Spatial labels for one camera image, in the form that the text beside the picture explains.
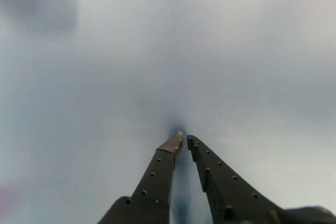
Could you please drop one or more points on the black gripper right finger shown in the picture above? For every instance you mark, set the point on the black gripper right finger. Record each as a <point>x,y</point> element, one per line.
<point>228,197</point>

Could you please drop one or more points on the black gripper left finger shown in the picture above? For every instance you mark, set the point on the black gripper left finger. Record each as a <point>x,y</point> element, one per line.
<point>155,182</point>

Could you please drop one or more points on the dark blue-grey mat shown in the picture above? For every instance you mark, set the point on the dark blue-grey mat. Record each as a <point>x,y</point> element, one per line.
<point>168,51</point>

